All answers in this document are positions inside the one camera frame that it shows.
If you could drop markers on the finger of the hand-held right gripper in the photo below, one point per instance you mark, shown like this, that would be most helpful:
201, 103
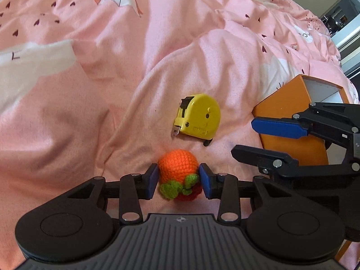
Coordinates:
253, 153
277, 128

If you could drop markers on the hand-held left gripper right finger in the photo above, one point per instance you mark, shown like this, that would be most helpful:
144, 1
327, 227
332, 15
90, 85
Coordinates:
204, 181

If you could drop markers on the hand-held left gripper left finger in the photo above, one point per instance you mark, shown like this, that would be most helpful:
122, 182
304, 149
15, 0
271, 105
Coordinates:
153, 181

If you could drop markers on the orange box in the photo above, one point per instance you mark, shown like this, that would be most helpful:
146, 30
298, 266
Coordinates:
287, 104

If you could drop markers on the orange crochet fruit toy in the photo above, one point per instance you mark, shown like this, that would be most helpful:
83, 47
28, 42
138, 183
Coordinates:
177, 166

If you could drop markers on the yellow tape measure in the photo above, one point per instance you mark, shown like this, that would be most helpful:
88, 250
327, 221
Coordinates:
201, 115

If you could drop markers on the white furniture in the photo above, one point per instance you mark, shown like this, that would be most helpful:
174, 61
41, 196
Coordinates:
350, 50

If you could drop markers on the pink printed blanket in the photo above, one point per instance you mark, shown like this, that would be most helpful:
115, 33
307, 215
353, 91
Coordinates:
112, 76

